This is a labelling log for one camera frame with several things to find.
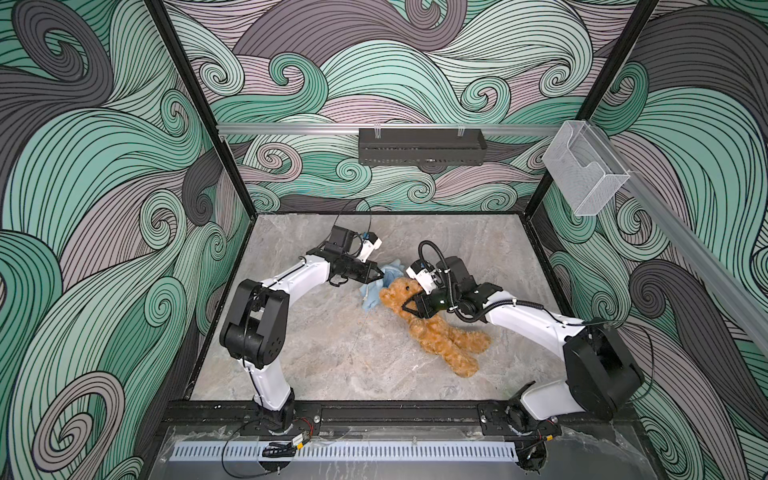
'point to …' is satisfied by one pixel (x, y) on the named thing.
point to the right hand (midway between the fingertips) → (408, 302)
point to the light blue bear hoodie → (370, 292)
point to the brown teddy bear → (433, 333)
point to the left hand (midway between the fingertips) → (382, 273)
